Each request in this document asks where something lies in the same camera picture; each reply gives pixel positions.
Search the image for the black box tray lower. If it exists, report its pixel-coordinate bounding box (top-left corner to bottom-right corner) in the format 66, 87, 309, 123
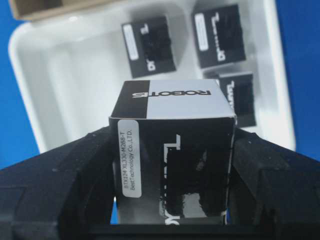
121, 15, 176, 79

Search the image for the black box tray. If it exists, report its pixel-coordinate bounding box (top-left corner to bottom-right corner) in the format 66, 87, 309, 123
204, 71, 257, 128
121, 15, 176, 79
191, 4, 247, 69

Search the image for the brown cardboard box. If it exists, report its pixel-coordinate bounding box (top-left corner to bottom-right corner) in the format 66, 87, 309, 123
8, 0, 106, 21

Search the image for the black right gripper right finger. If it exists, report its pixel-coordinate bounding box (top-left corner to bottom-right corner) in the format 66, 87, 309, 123
228, 129, 320, 240

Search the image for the black box tray top right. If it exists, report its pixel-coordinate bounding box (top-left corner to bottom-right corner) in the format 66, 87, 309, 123
204, 71, 257, 128

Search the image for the black box with white label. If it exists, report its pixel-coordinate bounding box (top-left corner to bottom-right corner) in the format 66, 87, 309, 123
109, 79, 237, 225

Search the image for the white plastic tray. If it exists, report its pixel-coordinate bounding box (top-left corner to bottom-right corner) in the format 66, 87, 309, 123
8, 0, 296, 153

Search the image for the black box tray top left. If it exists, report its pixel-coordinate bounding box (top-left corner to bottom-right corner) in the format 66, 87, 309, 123
191, 4, 247, 69

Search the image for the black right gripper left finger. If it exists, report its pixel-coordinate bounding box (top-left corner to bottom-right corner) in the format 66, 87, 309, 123
0, 127, 115, 240

